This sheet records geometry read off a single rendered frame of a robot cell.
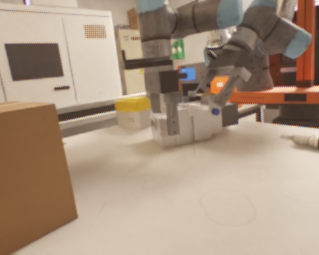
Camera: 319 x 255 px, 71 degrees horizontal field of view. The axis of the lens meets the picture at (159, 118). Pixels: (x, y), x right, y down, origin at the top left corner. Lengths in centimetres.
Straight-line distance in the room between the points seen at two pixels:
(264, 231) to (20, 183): 28
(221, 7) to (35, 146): 48
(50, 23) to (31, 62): 21
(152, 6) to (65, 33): 76
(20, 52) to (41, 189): 93
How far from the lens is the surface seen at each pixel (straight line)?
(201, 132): 59
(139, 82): 455
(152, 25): 55
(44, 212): 33
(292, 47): 73
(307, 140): 55
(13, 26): 122
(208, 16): 60
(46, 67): 121
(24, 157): 30
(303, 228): 31
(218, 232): 29
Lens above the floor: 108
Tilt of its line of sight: 11 degrees down
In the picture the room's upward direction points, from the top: 6 degrees counter-clockwise
